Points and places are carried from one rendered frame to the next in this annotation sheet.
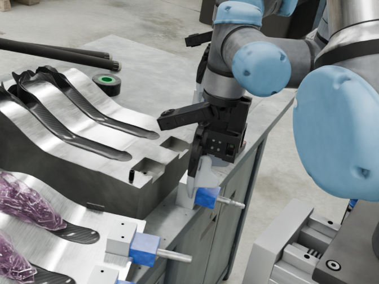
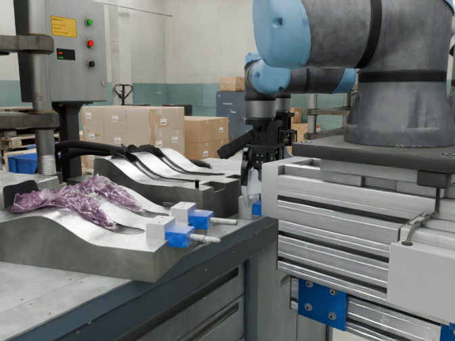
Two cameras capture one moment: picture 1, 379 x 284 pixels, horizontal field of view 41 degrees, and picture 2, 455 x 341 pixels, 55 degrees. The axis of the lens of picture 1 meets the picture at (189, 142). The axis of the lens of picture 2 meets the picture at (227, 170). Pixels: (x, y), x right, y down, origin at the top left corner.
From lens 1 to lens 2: 0.40 m
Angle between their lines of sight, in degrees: 22
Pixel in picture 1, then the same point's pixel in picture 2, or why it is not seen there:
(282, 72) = (283, 72)
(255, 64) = (261, 67)
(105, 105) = (188, 166)
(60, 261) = (136, 224)
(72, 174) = (157, 195)
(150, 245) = (204, 214)
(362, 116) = not seen: outside the picture
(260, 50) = not seen: hidden behind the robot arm
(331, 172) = (267, 40)
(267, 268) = (274, 180)
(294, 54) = not seen: hidden behind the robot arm
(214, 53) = (246, 87)
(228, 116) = (265, 134)
